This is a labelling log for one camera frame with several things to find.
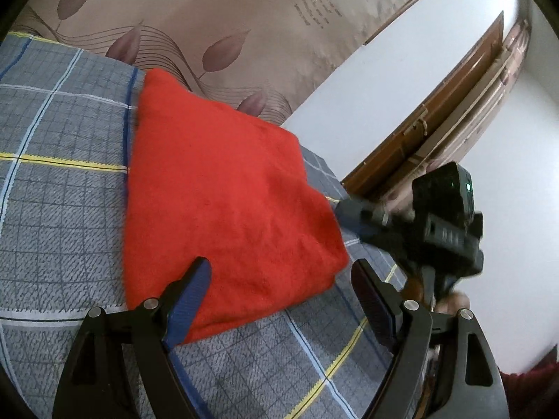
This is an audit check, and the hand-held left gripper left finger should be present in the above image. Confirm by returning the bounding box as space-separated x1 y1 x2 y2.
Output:
52 257 213 419

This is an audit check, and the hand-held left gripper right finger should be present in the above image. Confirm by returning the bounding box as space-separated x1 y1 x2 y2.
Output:
350 259 509 419

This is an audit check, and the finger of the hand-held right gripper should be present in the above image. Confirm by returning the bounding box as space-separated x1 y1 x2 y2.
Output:
334 198 389 245

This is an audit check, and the red knit garment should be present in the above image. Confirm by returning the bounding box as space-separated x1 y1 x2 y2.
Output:
121 69 350 345

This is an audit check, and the person's right hand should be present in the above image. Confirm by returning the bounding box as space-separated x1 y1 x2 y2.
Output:
430 290 471 315

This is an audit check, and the dark red cloth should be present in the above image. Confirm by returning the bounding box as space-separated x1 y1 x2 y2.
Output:
500 349 559 419

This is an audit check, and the grey plaid bed sheet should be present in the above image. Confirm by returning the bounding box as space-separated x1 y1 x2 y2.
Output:
0 31 422 419

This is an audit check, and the leaf print satin curtain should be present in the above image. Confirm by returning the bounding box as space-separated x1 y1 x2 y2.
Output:
13 0 470 128

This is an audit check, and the wooden door frame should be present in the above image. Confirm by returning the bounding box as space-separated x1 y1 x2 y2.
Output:
341 9 531 210

